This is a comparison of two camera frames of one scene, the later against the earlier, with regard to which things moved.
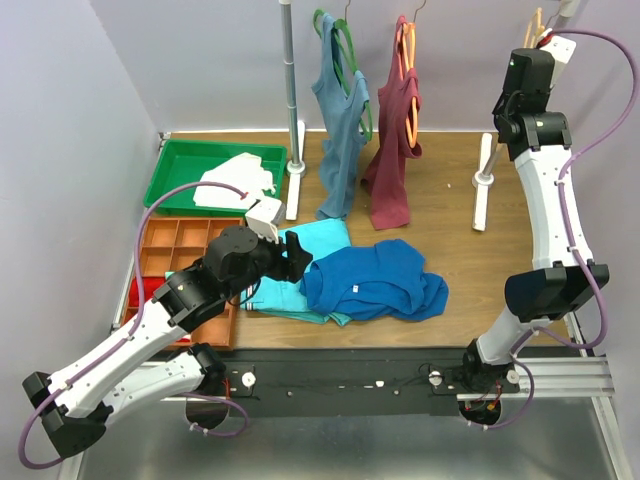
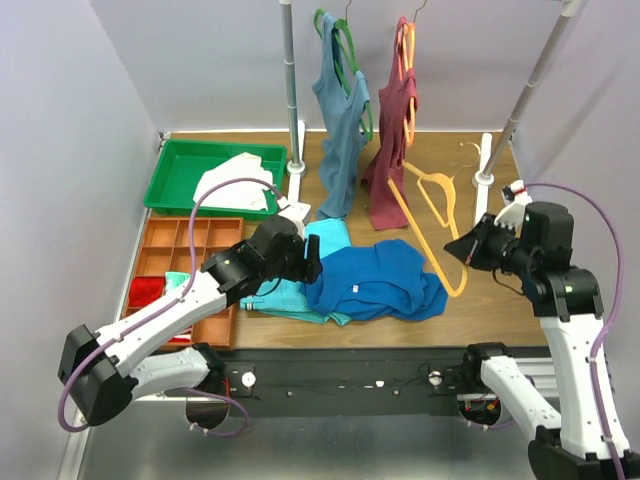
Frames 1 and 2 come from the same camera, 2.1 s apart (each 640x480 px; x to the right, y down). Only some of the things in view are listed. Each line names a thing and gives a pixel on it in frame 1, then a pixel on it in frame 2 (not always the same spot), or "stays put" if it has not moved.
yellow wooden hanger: x=535 y=28 to x=451 y=224
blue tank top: x=385 y=279 stays put
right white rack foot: x=481 y=187 stays put
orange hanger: x=409 y=32 stays put
